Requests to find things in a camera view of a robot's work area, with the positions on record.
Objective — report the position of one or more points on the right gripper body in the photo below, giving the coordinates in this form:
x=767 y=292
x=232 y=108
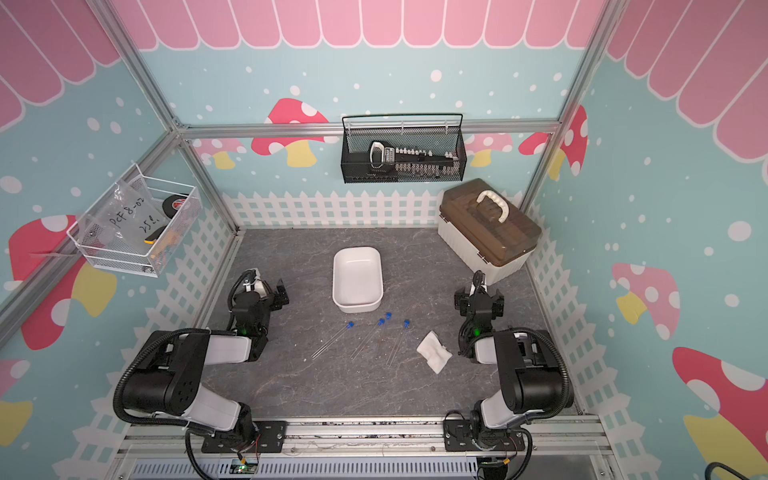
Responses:
x=464 y=300

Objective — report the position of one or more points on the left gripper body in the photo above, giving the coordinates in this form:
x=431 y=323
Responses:
x=273 y=303

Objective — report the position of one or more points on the test tube blue cap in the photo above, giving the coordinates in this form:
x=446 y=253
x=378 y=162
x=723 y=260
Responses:
x=370 y=334
x=336 y=336
x=403 y=331

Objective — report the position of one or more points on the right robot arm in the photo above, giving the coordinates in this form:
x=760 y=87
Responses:
x=534 y=381

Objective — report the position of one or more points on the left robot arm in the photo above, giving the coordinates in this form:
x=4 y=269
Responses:
x=163 y=383

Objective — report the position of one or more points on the brown lid storage box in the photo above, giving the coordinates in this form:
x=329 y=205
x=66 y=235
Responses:
x=485 y=230

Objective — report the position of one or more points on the white plastic tray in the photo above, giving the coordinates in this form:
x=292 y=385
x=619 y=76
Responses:
x=357 y=280

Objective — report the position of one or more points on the black tape roll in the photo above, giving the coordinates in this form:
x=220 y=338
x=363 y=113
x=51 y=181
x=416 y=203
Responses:
x=172 y=204

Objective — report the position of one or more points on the clear labelled plastic bag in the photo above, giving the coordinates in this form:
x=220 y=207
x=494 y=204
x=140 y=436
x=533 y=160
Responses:
x=127 y=214

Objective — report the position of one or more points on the socket set in basket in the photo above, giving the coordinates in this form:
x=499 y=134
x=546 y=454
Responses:
x=407 y=163

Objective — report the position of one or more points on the white wire wall basket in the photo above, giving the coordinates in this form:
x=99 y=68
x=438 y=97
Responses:
x=84 y=235

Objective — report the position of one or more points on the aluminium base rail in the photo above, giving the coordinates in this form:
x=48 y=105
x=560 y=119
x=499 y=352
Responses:
x=426 y=447

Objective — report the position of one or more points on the black wire wall basket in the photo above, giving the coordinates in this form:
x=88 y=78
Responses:
x=438 y=132

